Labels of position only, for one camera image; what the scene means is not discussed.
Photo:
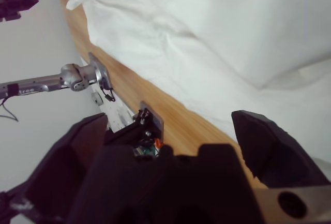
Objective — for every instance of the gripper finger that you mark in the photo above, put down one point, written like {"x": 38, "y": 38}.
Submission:
{"x": 274, "y": 156}
{"x": 26, "y": 1}
{"x": 67, "y": 162}

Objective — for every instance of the white t-shirt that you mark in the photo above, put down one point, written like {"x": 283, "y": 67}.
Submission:
{"x": 207, "y": 27}

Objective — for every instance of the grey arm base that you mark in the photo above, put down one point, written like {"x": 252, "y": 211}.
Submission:
{"x": 102, "y": 71}

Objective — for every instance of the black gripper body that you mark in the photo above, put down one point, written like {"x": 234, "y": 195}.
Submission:
{"x": 6, "y": 6}

